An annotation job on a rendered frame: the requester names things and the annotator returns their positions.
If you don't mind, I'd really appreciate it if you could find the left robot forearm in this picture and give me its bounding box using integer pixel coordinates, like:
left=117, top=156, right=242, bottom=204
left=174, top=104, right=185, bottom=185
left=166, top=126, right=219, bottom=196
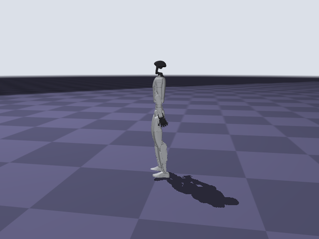
left=155, top=95, right=163, bottom=118

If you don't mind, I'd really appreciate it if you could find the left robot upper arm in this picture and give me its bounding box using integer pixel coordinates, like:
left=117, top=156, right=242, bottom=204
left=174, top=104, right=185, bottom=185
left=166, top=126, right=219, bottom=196
left=156, top=78, right=163, bottom=99

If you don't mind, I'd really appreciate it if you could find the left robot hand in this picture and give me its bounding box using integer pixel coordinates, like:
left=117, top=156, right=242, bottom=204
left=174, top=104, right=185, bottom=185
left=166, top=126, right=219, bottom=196
left=158, top=113, right=168, bottom=127

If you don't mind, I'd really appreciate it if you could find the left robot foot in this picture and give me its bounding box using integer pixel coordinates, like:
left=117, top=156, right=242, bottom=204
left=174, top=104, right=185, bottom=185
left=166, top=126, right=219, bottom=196
left=153, top=171, right=169, bottom=178

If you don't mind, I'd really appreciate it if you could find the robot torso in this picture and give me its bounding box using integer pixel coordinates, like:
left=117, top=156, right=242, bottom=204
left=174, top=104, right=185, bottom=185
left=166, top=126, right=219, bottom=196
left=153, top=75, right=166, bottom=117

